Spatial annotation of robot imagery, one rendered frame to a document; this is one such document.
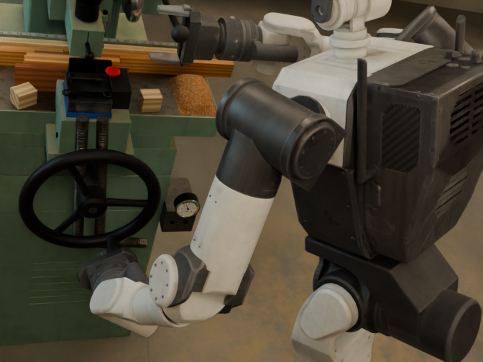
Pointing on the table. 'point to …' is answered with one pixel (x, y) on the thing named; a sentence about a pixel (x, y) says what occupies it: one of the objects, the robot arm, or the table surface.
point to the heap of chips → (192, 95)
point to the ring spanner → (87, 93)
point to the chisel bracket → (83, 32)
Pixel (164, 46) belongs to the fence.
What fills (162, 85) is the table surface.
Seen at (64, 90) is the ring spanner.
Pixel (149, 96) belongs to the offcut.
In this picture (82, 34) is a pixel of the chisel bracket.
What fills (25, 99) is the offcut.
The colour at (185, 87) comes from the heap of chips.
